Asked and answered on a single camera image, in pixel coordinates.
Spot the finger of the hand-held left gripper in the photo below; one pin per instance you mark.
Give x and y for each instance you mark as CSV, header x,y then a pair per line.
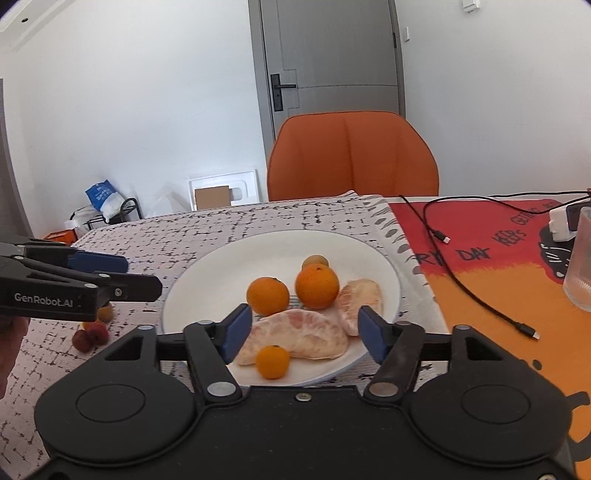
x,y
138,288
99,264

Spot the black patterned white tablecloth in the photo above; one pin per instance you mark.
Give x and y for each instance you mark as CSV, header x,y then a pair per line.
x,y
152,230

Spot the white plate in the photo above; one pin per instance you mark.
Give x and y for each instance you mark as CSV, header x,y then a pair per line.
x,y
221,267

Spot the clear plastic cup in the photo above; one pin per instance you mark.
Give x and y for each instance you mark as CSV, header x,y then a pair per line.
x,y
579,263

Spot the orange chair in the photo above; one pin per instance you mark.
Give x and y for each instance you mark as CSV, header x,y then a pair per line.
x,y
351,157

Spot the large orange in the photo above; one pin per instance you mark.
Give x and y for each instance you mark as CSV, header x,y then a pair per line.
x,y
316,286

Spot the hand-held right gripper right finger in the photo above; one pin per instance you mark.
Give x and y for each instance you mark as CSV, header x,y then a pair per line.
x,y
369,332

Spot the white charger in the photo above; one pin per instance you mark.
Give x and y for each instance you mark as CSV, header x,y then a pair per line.
x,y
561,226

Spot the medium orange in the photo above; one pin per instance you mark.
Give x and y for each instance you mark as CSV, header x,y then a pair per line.
x,y
268,295

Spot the black metal rack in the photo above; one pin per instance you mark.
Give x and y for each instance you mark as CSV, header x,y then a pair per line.
x,y
131,203

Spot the grey door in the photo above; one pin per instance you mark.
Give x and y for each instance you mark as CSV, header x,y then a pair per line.
x,y
332,46

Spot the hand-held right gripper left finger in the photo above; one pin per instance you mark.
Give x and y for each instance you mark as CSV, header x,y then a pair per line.
x,y
238,330

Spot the orange box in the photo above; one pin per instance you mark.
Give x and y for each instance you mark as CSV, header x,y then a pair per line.
x,y
60,237

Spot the small brown round fruit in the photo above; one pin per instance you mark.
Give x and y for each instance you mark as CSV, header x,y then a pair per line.
x,y
105,313
315,261

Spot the blue white bag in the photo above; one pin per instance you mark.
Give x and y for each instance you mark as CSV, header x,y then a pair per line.
x,y
104,198

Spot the white light switch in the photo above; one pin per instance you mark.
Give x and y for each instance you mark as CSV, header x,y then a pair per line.
x,y
471,4

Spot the large peeled pomelo segment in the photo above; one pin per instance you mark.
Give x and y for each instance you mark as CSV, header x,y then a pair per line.
x,y
300,337

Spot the white foam box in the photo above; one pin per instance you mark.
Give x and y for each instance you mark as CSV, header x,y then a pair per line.
x,y
240,180

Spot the brown cardboard piece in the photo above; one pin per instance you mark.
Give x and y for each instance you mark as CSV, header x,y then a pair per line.
x,y
212,198

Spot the red lychee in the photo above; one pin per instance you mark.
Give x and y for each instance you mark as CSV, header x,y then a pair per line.
x,y
83,340
98,331

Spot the small peeled pomelo segment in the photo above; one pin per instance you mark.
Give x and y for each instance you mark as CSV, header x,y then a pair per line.
x,y
362,300

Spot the red orange printed mat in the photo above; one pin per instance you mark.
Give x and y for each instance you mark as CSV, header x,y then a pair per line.
x,y
485,286

